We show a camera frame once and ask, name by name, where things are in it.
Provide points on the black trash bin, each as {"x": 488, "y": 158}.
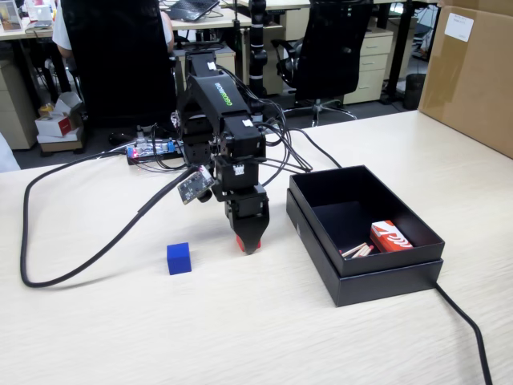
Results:
{"x": 414, "y": 92}

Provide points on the black box inner tray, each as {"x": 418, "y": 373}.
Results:
{"x": 320, "y": 188}

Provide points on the red white matchbox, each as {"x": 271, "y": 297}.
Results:
{"x": 390, "y": 238}

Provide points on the robot controller circuit board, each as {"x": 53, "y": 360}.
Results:
{"x": 154, "y": 149}

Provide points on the black jointed pole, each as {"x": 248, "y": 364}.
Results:
{"x": 256, "y": 60}

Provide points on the wooden matchstick red head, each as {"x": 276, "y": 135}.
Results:
{"x": 366, "y": 251}
{"x": 360, "y": 252}
{"x": 352, "y": 249}

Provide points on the blue cube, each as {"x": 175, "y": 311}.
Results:
{"x": 179, "y": 260}

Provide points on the small picture frame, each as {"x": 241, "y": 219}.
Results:
{"x": 10, "y": 16}

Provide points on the red cube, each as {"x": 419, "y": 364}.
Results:
{"x": 239, "y": 243}

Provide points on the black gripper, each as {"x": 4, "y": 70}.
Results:
{"x": 246, "y": 204}

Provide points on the black laptop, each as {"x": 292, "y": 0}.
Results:
{"x": 192, "y": 8}

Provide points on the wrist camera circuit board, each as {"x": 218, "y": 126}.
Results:
{"x": 194, "y": 186}

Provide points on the beige drawer pedestal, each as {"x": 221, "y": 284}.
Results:
{"x": 16, "y": 112}
{"x": 372, "y": 60}

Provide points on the open white carton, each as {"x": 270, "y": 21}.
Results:
{"x": 68, "y": 102}

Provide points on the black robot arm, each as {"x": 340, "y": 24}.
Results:
{"x": 218, "y": 104}

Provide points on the black mesh chair occupied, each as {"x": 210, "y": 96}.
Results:
{"x": 116, "y": 60}

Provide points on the black open box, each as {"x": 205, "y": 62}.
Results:
{"x": 384, "y": 286}

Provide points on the black mesh chair empty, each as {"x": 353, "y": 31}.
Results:
{"x": 332, "y": 48}

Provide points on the white carton red print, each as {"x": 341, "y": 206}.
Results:
{"x": 52, "y": 126}

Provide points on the large brown cardboard box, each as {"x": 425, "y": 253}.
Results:
{"x": 473, "y": 88}

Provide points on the beige office desk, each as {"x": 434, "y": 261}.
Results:
{"x": 200, "y": 24}
{"x": 288, "y": 4}

